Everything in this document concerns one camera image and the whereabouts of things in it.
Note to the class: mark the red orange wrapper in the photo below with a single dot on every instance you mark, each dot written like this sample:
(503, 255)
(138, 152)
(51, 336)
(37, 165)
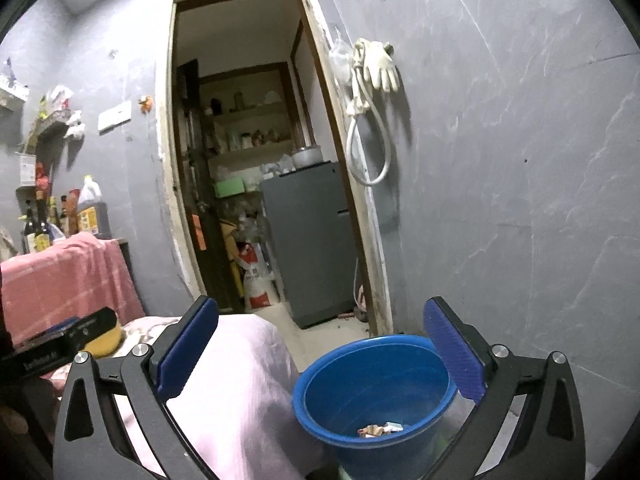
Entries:
(370, 431)

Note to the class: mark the orange packet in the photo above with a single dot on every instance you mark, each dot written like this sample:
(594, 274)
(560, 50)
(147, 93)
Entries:
(73, 210)

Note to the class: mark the wooden shelf unit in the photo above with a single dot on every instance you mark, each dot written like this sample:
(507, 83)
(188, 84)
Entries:
(250, 150)

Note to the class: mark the pink floral blanket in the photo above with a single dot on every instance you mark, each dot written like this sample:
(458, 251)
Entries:
(240, 385)

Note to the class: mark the clear plastic bag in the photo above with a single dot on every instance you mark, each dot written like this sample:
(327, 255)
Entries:
(340, 60)

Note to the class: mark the white wall basket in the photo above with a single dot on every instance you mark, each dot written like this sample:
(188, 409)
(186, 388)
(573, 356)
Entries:
(12, 92)

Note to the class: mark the metal pot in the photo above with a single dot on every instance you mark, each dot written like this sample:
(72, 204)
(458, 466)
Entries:
(306, 157)

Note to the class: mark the blue plastic bucket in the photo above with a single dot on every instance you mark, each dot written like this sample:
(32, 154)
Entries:
(380, 375)

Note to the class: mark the orange wall hook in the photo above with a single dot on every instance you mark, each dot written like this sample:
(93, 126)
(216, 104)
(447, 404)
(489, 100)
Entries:
(145, 103)

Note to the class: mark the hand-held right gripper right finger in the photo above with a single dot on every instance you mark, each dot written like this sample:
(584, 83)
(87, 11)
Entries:
(452, 355)

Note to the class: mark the pink checked cloth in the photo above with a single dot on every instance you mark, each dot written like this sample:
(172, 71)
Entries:
(60, 280)

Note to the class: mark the cream rubber gloves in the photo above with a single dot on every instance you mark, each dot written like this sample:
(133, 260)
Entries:
(382, 70)

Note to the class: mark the grey refrigerator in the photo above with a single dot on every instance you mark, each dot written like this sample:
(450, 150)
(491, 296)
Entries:
(310, 245)

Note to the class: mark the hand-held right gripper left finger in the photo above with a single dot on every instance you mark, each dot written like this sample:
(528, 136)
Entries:
(187, 350)

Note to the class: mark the green box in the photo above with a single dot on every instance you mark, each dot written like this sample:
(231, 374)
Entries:
(229, 188)

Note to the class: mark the white wall switch panel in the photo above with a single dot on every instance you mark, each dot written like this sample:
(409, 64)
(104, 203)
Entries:
(115, 116)

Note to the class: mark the dark wooden door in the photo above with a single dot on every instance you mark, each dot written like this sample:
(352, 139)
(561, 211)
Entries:
(200, 210)

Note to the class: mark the wall rack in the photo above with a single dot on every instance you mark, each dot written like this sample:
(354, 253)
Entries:
(47, 129)

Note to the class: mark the red white sack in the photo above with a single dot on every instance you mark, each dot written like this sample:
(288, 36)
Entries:
(257, 280)

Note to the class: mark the yellow bowl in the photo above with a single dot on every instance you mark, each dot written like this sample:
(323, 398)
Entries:
(107, 342)

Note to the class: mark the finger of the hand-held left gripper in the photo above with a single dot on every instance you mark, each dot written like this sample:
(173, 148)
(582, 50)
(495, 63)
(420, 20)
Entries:
(52, 329)
(97, 321)

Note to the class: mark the white plastic bag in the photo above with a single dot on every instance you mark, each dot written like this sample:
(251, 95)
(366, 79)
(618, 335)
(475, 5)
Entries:
(75, 127)

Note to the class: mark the door frame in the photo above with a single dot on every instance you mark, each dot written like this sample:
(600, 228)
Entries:
(168, 160)

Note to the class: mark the yellow bottle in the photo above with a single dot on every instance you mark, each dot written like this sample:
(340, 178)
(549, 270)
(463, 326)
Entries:
(53, 212)

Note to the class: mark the dark glass sauce bottle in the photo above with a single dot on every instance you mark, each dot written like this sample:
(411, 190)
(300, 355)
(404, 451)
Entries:
(44, 227)
(31, 232)
(64, 212)

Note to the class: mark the large cooking oil bottle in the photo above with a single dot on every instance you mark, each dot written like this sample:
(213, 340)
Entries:
(92, 215)

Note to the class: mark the packets in wall rack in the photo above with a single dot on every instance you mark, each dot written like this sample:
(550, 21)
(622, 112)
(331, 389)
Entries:
(57, 99)

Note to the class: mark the silver foil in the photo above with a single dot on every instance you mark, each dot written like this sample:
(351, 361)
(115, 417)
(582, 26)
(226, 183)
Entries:
(393, 426)

